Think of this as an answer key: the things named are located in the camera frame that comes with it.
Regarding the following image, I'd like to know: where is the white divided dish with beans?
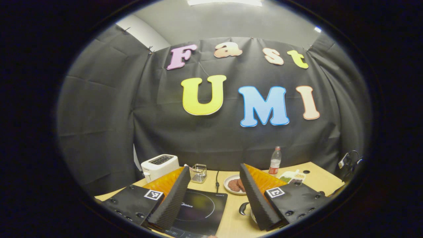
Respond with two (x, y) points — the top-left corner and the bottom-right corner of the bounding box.
(279, 170), (306, 184)

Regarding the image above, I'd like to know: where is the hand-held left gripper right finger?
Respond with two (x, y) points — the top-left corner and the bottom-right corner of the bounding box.
(239, 163), (331, 231)

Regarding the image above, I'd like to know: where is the black backdrop cloth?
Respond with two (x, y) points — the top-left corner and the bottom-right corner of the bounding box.
(57, 24), (373, 195)

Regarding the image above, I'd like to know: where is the black induction cooktop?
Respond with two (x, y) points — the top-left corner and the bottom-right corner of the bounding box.
(165, 188), (228, 237)

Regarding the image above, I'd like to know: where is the white toaster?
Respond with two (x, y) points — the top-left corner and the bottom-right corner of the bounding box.
(141, 154), (180, 183)

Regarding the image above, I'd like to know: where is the plastic bottle with red label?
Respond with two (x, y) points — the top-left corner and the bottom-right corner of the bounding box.
(268, 146), (282, 175)

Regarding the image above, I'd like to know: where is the steel pot with black handle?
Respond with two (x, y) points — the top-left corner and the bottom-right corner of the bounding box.
(239, 202), (257, 225)

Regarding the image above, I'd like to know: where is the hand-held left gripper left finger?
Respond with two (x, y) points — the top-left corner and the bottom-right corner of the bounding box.
(101, 166), (191, 232)

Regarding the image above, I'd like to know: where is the white round plate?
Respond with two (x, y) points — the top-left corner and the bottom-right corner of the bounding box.
(224, 174), (248, 195)

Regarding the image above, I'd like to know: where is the clear glass holder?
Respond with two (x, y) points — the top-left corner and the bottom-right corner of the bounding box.
(191, 164), (208, 184)

